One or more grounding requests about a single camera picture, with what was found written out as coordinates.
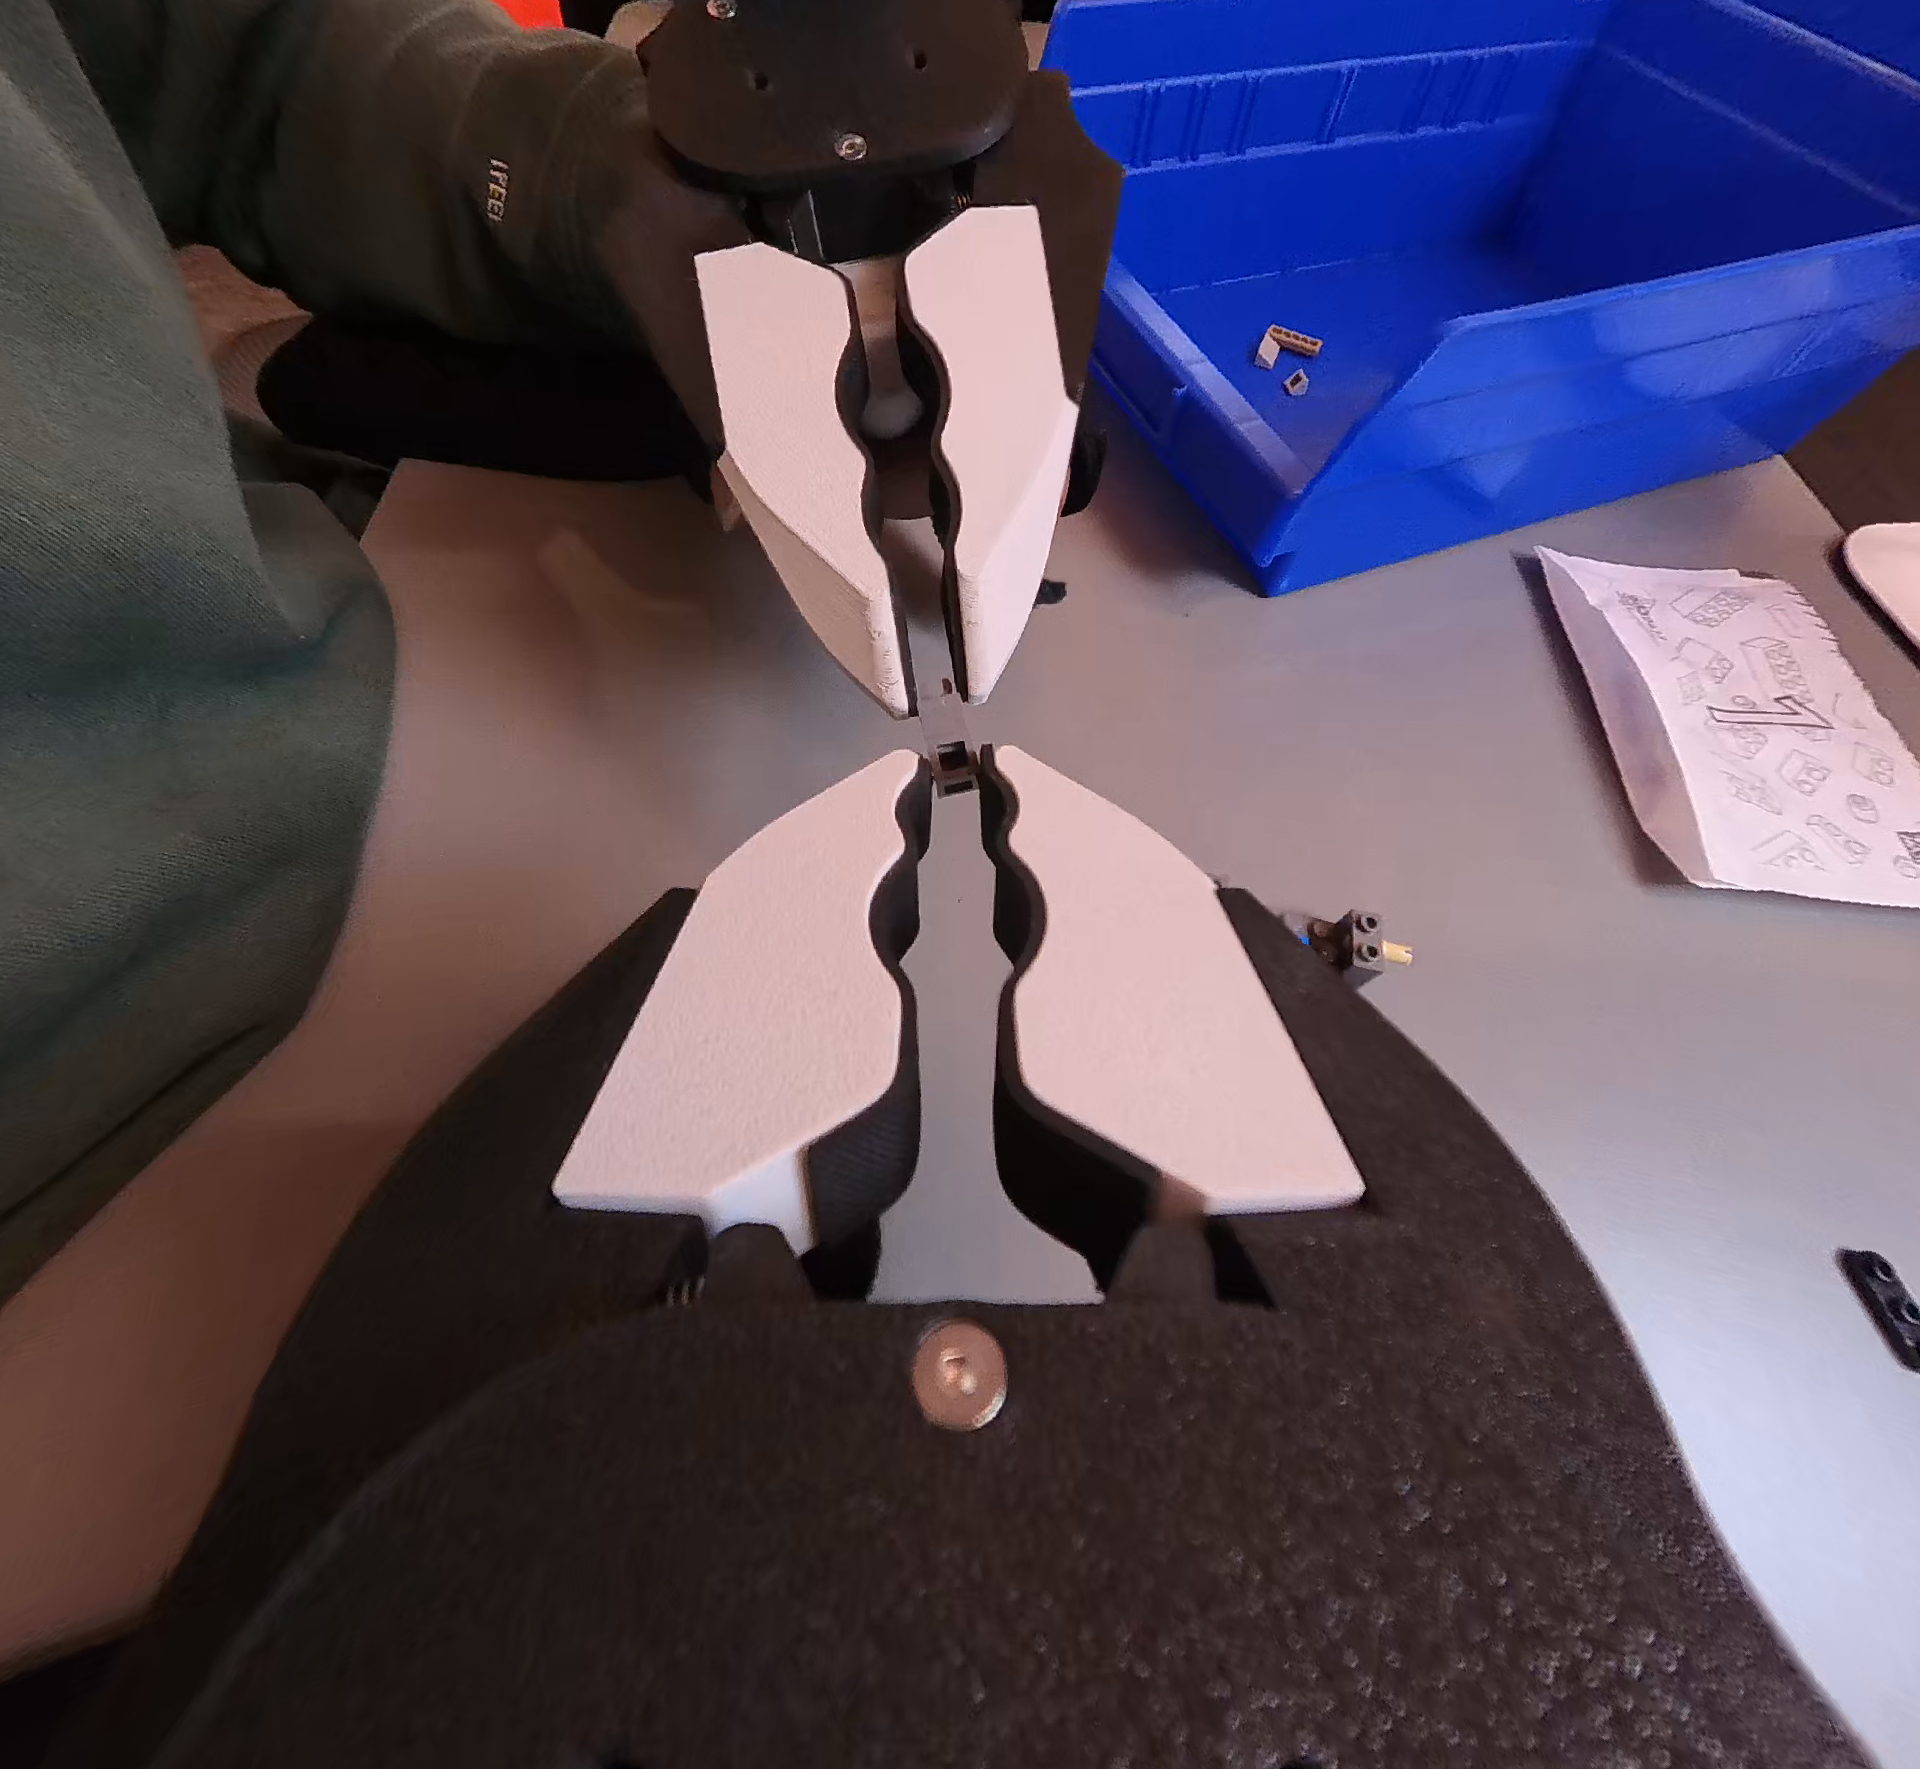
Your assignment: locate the white printed paper bag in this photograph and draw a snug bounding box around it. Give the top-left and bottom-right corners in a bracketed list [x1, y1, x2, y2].
[1537, 546, 1920, 911]

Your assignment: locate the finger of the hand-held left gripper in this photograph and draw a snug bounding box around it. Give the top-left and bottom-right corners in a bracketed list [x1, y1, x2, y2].
[698, 240, 918, 722]
[902, 204, 1072, 716]

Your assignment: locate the blue plastic bin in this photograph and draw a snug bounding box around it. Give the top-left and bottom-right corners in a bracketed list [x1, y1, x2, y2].
[1036, 0, 1920, 597]

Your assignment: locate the person's torso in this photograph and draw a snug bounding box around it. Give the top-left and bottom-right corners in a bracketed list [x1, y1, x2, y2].
[0, 0, 398, 1307]

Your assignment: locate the small black lego piece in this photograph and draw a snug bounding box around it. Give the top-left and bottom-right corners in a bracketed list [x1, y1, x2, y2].
[1841, 1248, 1920, 1369]

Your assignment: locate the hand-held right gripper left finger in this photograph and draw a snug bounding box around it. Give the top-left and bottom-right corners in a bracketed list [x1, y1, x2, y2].
[557, 751, 925, 1256]

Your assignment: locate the white book stand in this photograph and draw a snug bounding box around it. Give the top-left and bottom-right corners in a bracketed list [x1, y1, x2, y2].
[1841, 521, 1920, 659]

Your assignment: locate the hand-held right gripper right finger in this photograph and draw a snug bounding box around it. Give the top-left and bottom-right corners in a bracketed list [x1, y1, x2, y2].
[984, 745, 1369, 1232]

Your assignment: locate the person's left forearm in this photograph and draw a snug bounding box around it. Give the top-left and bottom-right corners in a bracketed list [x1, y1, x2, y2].
[182, 0, 707, 361]

